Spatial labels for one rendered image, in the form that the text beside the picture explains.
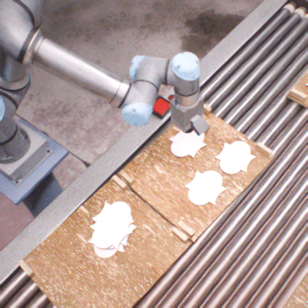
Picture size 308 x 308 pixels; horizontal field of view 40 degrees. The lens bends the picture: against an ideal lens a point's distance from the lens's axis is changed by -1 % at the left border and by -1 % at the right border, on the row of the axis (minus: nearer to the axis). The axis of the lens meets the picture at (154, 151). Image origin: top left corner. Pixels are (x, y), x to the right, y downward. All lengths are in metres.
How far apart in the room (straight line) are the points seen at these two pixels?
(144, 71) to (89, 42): 2.11
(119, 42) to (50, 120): 0.80
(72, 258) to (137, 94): 0.55
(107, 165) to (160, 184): 0.21
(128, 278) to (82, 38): 2.31
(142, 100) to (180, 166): 0.40
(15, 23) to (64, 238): 0.67
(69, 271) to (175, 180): 0.44
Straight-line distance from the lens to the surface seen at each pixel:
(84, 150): 2.68
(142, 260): 1.33
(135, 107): 1.11
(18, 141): 1.54
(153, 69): 1.20
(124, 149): 1.54
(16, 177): 1.58
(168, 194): 1.41
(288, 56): 1.82
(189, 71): 1.17
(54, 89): 3.04
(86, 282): 1.34
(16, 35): 1.10
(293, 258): 1.38
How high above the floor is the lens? 2.20
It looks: 58 degrees down
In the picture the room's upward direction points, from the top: 8 degrees counter-clockwise
